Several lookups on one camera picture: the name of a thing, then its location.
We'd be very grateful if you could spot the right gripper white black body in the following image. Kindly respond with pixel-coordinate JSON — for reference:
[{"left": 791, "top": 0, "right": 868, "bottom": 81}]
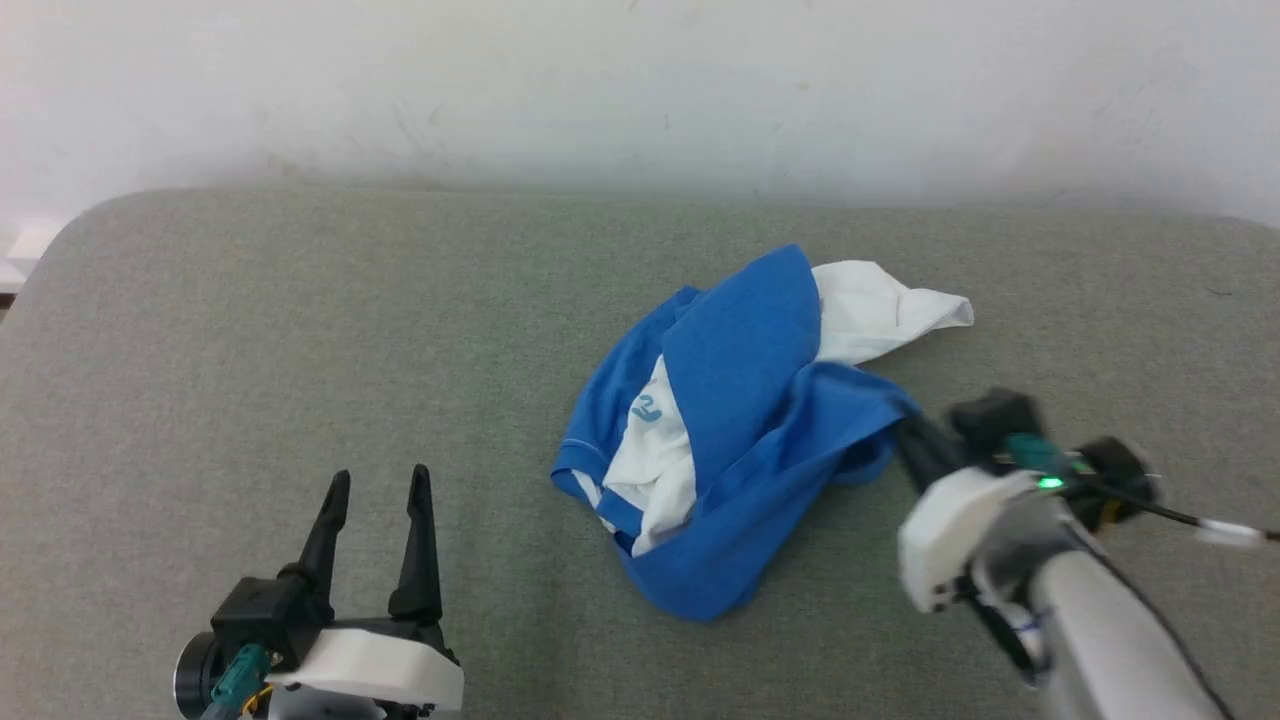
[{"left": 897, "top": 390, "right": 1063, "bottom": 614}]

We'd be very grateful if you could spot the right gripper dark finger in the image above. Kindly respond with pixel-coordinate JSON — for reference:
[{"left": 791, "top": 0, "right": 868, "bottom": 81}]
[{"left": 892, "top": 414, "right": 968, "bottom": 491}]

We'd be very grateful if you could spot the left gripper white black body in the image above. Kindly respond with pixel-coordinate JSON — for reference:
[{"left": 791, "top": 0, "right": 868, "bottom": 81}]
[{"left": 210, "top": 574, "right": 466, "bottom": 713}]

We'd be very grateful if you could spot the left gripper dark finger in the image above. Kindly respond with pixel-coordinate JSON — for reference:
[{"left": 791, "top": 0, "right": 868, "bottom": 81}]
[
  {"left": 282, "top": 469, "right": 353, "bottom": 603},
  {"left": 387, "top": 463, "right": 444, "bottom": 629}
]

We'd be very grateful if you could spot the blue and white garment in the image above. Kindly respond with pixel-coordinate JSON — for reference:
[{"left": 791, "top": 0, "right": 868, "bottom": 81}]
[{"left": 550, "top": 243, "right": 976, "bottom": 623}]

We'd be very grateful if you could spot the grey-green fabric sofa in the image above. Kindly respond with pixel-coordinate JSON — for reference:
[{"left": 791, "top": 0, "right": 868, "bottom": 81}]
[{"left": 0, "top": 188, "right": 1280, "bottom": 720}]

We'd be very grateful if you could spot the black cable with teal connector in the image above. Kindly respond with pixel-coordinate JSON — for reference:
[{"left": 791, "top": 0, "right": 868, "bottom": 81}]
[
  {"left": 1005, "top": 432, "right": 1280, "bottom": 549},
  {"left": 200, "top": 643, "right": 273, "bottom": 720}
]

